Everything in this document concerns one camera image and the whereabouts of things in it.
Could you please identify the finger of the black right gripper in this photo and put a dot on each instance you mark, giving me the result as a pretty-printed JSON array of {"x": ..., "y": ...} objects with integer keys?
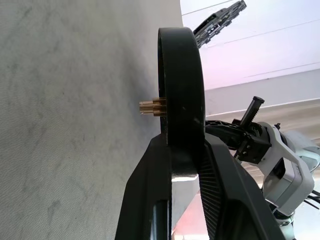
[{"x": 225, "y": 132}]

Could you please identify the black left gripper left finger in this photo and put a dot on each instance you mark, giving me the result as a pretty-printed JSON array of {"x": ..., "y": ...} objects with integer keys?
[{"x": 147, "y": 190}]

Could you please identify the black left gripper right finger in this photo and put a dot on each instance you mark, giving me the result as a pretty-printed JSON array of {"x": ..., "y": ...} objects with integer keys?
[{"x": 237, "y": 200}]

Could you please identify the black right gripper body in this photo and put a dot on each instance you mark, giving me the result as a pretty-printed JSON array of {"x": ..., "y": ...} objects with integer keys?
[{"x": 255, "y": 147}]

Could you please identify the black rotor disc brass gear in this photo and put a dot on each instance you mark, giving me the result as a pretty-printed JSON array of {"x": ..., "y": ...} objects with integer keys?
[{"x": 182, "y": 87}]

